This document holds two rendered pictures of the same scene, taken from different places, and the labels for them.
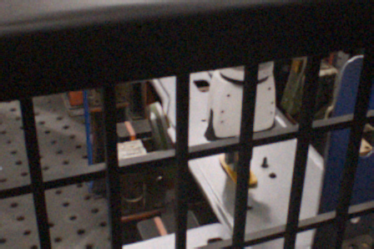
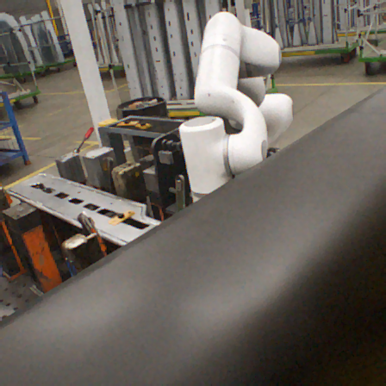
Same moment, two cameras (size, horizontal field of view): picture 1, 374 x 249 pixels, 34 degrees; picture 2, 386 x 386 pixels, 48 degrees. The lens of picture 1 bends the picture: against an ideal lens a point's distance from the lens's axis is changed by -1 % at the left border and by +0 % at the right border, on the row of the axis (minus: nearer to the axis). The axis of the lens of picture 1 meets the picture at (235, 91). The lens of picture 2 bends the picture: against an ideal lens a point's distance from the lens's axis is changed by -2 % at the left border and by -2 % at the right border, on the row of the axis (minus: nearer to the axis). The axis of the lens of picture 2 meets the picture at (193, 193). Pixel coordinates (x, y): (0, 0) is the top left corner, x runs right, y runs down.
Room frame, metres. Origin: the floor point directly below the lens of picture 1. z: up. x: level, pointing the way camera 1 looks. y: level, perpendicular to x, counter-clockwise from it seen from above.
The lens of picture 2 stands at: (0.05, 0.24, 1.57)
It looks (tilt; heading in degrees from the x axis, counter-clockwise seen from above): 24 degrees down; 345
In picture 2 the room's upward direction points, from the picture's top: 11 degrees counter-clockwise
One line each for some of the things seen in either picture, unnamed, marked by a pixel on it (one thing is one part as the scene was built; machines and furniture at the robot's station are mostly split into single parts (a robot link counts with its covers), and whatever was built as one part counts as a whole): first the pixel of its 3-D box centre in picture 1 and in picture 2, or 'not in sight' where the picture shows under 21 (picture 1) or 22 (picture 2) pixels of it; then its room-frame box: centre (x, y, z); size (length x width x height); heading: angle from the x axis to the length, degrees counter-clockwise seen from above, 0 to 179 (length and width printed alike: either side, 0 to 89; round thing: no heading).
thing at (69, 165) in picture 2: not in sight; (78, 195); (1.86, 0.24, 0.88); 0.11 x 0.10 x 0.36; 115
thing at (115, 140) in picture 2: not in sight; (121, 174); (1.84, 0.05, 0.92); 0.08 x 0.08 x 0.44; 25
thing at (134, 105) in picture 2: not in sight; (148, 137); (4.18, -0.55, 0.36); 0.54 x 0.50 x 0.73; 124
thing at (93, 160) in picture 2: not in sight; (111, 202); (1.62, 0.13, 0.90); 0.13 x 0.10 x 0.41; 115
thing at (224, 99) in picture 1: (242, 98); not in sight; (0.81, -0.01, 1.14); 0.10 x 0.07 x 0.11; 115
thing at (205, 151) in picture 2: not in sight; (208, 153); (0.81, -0.01, 1.28); 0.09 x 0.08 x 0.13; 54
